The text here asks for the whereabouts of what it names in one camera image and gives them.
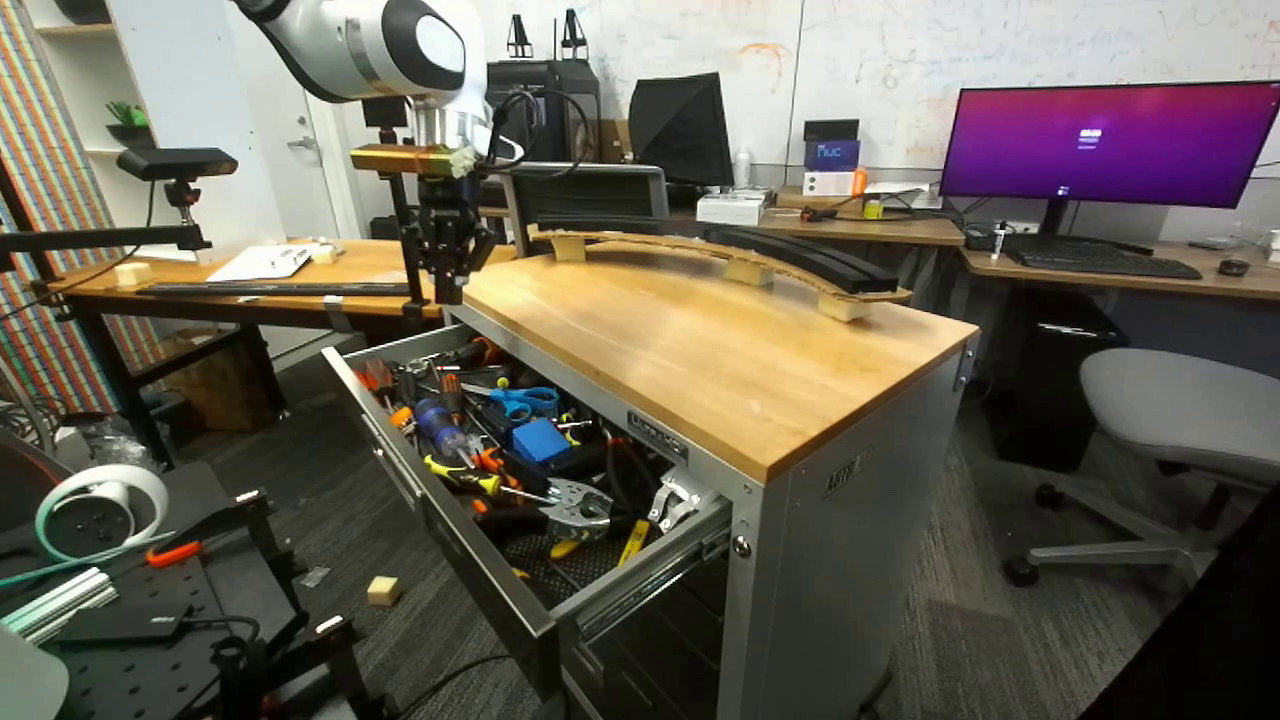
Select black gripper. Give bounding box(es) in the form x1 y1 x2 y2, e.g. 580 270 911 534
400 177 498 302

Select grey tool drawer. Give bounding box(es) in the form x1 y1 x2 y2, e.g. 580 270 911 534
321 318 736 700

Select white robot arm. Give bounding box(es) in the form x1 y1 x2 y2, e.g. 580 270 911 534
234 0 498 302

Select blue plastic box in drawer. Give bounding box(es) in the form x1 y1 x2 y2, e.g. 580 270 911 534
512 417 568 465

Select long wooden desk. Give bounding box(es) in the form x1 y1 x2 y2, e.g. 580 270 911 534
51 209 1280 324

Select white papers on desk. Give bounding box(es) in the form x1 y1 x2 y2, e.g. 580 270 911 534
213 243 332 283

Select black monitor back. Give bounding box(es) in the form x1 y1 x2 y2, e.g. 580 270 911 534
629 72 733 186

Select silver clamp tool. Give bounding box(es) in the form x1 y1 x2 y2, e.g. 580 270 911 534
543 481 613 534

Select small wooden block on floor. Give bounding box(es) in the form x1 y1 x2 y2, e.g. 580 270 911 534
364 574 405 607

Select blue white box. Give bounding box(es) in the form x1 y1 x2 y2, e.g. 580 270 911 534
805 119 860 196

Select curved wooden track piece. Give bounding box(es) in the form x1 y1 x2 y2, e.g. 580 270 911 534
532 226 908 324

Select grey tool cabinet wooden top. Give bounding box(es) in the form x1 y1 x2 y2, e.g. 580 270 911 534
451 257 971 720

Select white tape roll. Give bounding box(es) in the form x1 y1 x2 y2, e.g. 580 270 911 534
36 465 167 564

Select black perforated board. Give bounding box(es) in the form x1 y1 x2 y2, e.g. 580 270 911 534
51 555 299 720

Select black computer tower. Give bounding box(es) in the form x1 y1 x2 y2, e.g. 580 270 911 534
985 286 1123 473

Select black keyboard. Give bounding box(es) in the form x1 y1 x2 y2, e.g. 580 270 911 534
1006 234 1196 279

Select purple screen computer monitor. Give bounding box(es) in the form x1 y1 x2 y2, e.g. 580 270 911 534
939 79 1276 209

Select grey office chair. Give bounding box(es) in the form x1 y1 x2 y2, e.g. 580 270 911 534
1000 348 1280 589

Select grey empty monitor frame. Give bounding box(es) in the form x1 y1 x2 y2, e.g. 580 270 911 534
502 160 670 238

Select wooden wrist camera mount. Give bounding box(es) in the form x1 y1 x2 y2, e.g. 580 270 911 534
354 144 478 177

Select black camera on left stand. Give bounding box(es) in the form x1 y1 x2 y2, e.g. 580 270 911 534
117 148 235 213

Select yellow handled tool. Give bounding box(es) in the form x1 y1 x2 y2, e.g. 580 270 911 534
617 519 652 566

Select orange handled tool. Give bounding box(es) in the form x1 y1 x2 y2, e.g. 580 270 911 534
145 541 206 571

